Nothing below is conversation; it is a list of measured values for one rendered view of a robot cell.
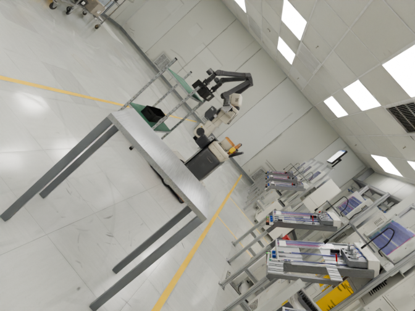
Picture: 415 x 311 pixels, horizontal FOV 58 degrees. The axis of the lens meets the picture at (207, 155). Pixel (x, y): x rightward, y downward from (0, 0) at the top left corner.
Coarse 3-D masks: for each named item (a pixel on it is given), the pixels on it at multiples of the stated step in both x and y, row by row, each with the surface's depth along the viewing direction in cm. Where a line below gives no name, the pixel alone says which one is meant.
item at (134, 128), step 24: (120, 120) 182; (144, 120) 222; (96, 144) 223; (144, 144) 186; (72, 168) 226; (168, 168) 191; (48, 192) 230; (192, 192) 197; (0, 216) 190; (168, 240) 190; (120, 264) 236; (144, 264) 191; (120, 288) 194
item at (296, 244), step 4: (280, 244) 340; (284, 244) 340; (288, 244) 341; (292, 244) 341; (296, 244) 341; (300, 244) 342; (304, 244) 342; (308, 244) 342; (312, 244) 343; (316, 244) 343; (320, 244) 343; (324, 244) 344; (328, 244) 344; (308, 248) 334; (312, 248) 333; (316, 248) 333; (320, 248) 332; (324, 248) 332; (328, 248) 332
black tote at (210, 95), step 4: (196, 84) 437; (200, 84) 436; (200, 88) 436; (204, 88) 436; (208, 88) 492; (200, 92) 437; (204, 92) 436; (208, 92) 446; (204, 96) 452; (208, 96) 466; (212, 96) 483; (208, 100) 484
